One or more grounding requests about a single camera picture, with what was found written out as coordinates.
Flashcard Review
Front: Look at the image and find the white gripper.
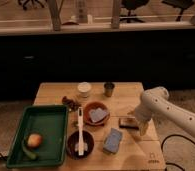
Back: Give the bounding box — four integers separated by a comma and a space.
129, 104, 152, 136

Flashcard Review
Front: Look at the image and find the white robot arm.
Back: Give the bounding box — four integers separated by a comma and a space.
129, 86, 195, 138

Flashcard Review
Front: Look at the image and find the small metal cup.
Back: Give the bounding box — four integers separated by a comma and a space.
104, 82, 115, 97

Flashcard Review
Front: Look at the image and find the white paper cup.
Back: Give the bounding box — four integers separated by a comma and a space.
77, 82, 92, 98

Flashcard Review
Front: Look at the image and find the blue sponge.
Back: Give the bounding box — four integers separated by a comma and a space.
103, 128, 122, 153

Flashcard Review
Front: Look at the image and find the grey heart-shaped cloth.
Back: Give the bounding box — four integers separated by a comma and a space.
89, 108, 108, 123

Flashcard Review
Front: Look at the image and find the orange plate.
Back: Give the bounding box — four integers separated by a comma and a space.
83, 101, 110, 126

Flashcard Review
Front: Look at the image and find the white brush tool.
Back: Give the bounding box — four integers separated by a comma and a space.
77, 107, 88, 156

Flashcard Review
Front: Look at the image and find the dark brown bowl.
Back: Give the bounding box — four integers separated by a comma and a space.
66, 131, 94, 159

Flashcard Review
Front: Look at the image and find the dark dried fruit cluster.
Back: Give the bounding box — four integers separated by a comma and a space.
62, 96, 81, 111

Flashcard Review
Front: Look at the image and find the green plastic tray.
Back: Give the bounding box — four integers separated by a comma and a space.
6, 105, 68, 168

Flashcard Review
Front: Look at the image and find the orange round fruit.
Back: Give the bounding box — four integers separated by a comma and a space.
27, 133, 42, 148

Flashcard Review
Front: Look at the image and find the green cucumber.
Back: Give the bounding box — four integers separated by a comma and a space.
21, 141, 38, 160

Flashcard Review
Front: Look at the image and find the black office chair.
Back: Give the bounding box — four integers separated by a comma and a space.
162, 0, 195, 21
120, 0, 149, 23
17, 0, 45, 11

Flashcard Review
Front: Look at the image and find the black office chair right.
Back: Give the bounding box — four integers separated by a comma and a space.
162, 0, 195, 21

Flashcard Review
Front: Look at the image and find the black office chair left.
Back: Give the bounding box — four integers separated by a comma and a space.
17, 0, 45, 11

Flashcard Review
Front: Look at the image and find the black cable right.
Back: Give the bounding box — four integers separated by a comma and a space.
160, 133, 195, 171

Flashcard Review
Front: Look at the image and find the wooden railing post middle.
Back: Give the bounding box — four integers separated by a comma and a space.
111, 0, 122, 29

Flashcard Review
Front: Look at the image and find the wooden railing post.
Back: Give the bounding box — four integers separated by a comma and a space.
111, 0, 122, 29
47, 0, 61, 31

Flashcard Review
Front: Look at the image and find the wooden railing post left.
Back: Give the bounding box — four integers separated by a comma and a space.
47, 0, 61, 31

